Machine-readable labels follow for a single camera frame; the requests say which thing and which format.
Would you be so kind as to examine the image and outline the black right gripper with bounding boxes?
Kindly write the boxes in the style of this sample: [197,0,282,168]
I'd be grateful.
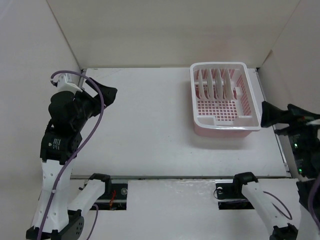
[261,98,320,174]

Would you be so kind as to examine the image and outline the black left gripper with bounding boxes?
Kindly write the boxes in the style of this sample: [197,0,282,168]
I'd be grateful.
[74,77,118,129]

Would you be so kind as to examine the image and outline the orange sunburst plate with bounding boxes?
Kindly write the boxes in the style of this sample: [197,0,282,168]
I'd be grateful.
[224,69,233,101]
[214,68,223,100]

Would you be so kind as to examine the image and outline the orange sunburst plate front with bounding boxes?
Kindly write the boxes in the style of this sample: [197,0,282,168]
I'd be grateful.
[214,68,223,100]

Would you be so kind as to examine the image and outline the white plate green red rim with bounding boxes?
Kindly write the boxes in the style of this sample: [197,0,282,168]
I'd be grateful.
[206,68,214,101]

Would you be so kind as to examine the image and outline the white plate grey flower pattern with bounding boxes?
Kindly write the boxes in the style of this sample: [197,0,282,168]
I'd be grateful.
[198,69,205,99]

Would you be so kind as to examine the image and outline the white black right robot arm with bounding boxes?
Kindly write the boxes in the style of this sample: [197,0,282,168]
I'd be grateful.
[231,101,320,240]

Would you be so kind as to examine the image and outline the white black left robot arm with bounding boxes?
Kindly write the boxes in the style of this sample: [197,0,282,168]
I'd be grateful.
[25,78,118,240]

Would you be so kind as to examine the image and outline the pink white dish rack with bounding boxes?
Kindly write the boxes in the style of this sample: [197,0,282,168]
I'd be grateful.
[189,62,261,138]

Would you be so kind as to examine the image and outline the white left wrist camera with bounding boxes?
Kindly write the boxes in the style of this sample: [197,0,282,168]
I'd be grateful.
[50,73,83,94]

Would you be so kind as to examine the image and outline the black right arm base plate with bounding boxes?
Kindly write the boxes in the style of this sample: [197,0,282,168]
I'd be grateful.
[214,178,266,212]

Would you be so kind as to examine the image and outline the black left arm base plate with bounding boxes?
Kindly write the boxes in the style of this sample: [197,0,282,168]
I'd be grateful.
[78,173,128,211]

